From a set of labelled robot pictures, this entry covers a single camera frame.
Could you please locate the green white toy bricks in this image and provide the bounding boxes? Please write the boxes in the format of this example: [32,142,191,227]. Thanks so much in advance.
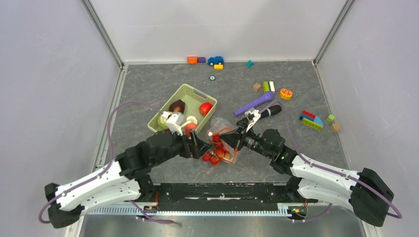
[262,81,275,93]

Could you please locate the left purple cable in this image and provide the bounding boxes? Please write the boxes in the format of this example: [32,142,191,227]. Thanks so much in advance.
[38,100,179,225]

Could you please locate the light green plastic basket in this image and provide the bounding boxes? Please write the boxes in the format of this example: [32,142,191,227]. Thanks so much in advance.
[160,83,217,134]

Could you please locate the multicolour brick stack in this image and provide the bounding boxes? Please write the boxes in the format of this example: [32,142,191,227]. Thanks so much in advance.
[299,110,324,130]

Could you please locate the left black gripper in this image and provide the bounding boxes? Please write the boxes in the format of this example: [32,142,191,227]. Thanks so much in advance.
[153,127,212,166]

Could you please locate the teal triangular block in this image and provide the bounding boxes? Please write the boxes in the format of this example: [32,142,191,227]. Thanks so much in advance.
[246,60,254,68]

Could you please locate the white toy mushroom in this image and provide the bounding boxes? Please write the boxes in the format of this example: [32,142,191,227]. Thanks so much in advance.
[181,116,198,128]

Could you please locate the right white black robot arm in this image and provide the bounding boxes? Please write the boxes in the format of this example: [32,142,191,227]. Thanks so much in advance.
[219,126,394,227]

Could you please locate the orange yellow round toy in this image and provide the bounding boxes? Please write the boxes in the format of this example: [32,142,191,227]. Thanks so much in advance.
[279,88,293,100]

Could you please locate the green toy cabbage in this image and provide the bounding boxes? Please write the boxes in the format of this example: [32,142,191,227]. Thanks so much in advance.
[157,115,168,130]

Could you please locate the purple flashlight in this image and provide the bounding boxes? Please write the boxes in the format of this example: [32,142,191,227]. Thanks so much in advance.
[233,91,275,117]

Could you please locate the tan wooden cube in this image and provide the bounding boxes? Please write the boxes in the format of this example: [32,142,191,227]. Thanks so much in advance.
[330,123,341,132]

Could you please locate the blue toy car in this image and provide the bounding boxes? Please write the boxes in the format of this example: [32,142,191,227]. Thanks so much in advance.
[207,56,224,66]

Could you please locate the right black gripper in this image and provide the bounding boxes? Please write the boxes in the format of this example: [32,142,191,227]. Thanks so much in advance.
[218,121,273,159]

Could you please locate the small green cube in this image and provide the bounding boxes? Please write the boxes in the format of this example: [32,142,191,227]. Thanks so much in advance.
[327,114,335,122]

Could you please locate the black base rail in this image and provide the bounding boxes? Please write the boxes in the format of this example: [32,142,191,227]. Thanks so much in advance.
[124,175,318,213]

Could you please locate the dark brown toy fruit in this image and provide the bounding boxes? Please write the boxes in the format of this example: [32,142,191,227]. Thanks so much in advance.
[168,99,186,113]

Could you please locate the black microphone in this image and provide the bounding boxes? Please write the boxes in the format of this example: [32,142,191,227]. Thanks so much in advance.
[259,105,282,119]

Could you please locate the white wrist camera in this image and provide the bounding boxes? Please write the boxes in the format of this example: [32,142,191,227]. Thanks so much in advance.
[162,112,185,136]
[245,109,261,132]

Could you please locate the brown wooden cube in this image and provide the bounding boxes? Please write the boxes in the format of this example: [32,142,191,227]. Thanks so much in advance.
[252,83,262,92]

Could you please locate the orange half round block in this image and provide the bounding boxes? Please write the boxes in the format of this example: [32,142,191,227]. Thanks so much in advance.
[186,56,199,64]

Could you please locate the red toy apple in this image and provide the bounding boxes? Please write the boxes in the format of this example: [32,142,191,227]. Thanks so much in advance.
[199,102,213,117]

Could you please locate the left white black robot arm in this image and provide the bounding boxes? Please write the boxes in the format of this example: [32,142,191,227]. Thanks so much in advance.
[44,131,211,229]

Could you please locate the orange toy peach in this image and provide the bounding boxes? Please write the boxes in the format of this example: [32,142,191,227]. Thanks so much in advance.
[184,122,198,137]

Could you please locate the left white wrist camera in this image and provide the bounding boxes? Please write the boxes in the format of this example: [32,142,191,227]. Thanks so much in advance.
[162,112,185,136]

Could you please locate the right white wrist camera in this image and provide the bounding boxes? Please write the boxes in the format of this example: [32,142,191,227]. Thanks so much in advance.
[245,109,261,132]

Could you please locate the yellow toy brick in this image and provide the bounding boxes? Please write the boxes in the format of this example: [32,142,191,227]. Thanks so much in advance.
[213,64,223,70]

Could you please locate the clear orange zip top bag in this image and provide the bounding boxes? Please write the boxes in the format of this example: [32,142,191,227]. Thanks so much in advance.
[202,117,238,165]

